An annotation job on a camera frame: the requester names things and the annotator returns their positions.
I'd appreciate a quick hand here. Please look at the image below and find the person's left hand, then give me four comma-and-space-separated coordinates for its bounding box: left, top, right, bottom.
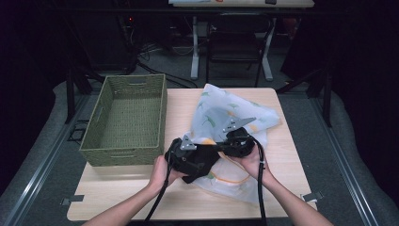
147, 154, 189, 193

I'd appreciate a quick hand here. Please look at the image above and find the black floor cable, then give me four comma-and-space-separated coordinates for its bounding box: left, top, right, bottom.
136, 60, 200, 89

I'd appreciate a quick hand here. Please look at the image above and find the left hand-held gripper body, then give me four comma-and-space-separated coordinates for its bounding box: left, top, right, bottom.
165, 135, 203, 177

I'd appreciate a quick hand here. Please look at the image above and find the black chair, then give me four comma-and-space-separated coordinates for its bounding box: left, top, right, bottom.
205, 14, 265, 89

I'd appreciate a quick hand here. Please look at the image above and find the green woven basket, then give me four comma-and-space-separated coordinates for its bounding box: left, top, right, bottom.
78, 73, 168, 168

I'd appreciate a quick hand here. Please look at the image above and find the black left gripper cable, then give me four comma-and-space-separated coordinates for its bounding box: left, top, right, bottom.
143, 152, 173, 226

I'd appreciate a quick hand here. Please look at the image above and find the white leaf-print mesh laundry bag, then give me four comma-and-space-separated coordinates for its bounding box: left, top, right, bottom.
183, 83, 281, 204

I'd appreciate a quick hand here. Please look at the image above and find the black cloth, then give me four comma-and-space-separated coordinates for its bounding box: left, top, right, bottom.
182, 143, 226, 185

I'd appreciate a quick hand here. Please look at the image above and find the white desk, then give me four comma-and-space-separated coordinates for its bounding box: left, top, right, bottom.
168, 0, 315, 82

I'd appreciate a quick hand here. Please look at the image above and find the black wire frame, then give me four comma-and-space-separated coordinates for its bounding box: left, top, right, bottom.
67, 119, 90, 142

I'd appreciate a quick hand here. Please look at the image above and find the grey table bracket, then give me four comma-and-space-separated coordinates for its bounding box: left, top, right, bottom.
59, 194, 86, 207
300, 191, 325, 203

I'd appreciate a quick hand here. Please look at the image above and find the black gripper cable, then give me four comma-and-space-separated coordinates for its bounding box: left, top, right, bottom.
249, 137, 268, 226
143, 152, 173, 226

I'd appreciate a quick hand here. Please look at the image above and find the person's right hand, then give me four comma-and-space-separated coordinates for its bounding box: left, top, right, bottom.
230, 143, 269, 186

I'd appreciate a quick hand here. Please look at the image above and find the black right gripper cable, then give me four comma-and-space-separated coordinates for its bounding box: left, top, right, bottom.
249, 137, 268, 226

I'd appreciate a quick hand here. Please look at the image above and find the black metal stand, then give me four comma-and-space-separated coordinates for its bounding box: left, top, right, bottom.
64, 65, 77, 124

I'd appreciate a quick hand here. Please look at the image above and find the grey metal floor rail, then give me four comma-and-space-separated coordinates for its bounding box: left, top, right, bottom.
3, 93, 92, 226
309, 93, 381, 226

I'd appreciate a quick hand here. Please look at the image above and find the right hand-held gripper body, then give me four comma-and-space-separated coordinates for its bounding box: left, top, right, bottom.
218, 117, 257, 158

